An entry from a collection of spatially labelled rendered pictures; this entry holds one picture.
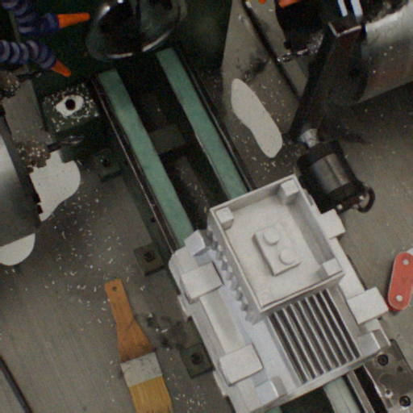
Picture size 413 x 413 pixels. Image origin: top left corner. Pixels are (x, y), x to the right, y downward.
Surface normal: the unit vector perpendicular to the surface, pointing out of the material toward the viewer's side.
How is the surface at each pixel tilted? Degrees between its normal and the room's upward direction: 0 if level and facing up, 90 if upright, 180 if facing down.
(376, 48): 54
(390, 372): 0
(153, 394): 2
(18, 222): 77
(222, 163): 0
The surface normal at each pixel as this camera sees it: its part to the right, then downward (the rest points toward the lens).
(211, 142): 0.07, -0.36
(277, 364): -0.42, -0.11
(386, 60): 0.41, 0.63
